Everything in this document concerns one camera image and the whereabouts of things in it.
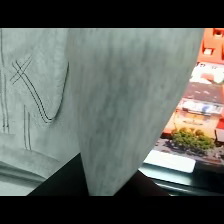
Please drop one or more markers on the grey jeans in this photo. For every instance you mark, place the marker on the grey jeans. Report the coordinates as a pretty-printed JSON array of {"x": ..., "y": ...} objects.
[{"x": 120, "y": 100}]

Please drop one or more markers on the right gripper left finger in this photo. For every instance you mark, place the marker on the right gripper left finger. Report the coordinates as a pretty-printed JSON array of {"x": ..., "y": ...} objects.
[{"x": 65, "y": 180}]

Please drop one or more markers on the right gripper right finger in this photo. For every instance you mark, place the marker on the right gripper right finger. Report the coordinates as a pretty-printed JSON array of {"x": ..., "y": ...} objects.
[{"x": 143, "y": 186}]

